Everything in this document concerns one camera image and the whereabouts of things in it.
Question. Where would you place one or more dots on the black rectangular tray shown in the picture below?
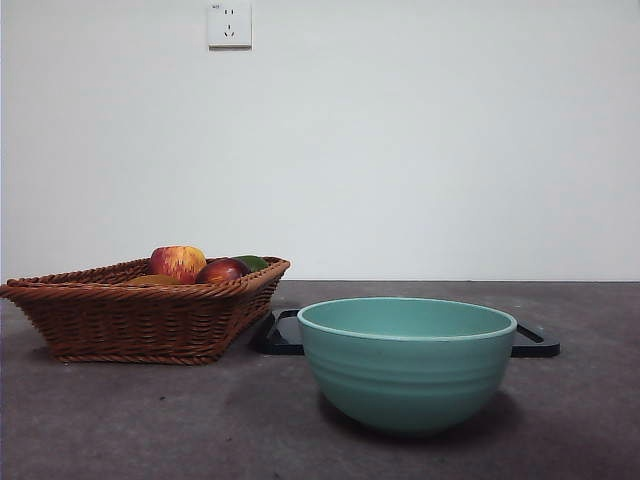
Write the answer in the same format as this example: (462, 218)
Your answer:
(282, 335)

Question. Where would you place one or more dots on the green fruit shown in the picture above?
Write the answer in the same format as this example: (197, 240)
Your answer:
(255, 262)

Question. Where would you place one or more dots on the brown kiwi fruit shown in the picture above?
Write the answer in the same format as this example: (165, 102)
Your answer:
(152, 281)

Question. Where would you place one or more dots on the white wall socket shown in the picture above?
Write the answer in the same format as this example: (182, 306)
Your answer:
(230, 25)

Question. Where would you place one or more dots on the brown wicker basket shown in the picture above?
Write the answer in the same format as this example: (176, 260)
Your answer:
(130, 320)

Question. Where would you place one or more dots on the teal ribbed bowl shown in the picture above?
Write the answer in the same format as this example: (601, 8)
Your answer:
(410, 385)

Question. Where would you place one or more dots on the red and yellow apple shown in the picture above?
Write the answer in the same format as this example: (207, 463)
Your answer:
(175, 262)

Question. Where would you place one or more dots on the dark red plum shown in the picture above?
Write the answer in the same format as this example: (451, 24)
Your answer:
(222, 272)

